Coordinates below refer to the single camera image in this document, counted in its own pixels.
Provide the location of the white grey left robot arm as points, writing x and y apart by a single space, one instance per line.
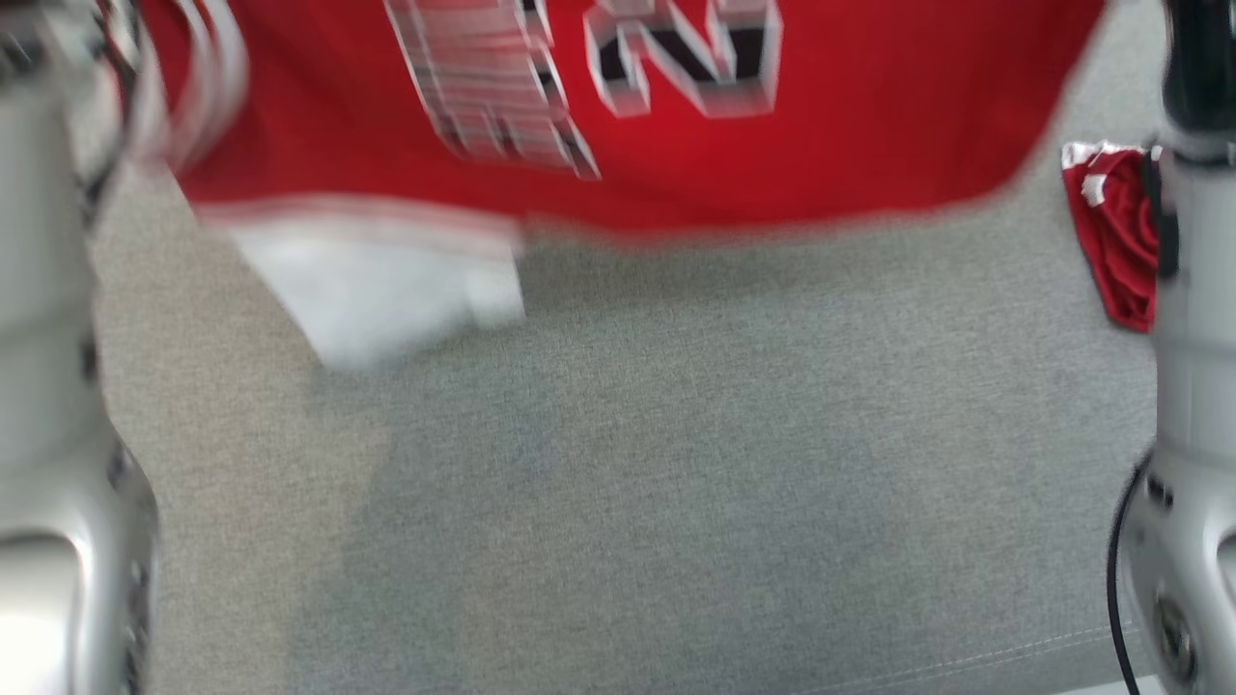
58 434

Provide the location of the red shorts with white stripe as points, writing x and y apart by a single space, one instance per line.
1120 241

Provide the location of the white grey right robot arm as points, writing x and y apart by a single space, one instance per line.
1197 434

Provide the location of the red white numbered jersey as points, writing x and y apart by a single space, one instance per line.
821 125

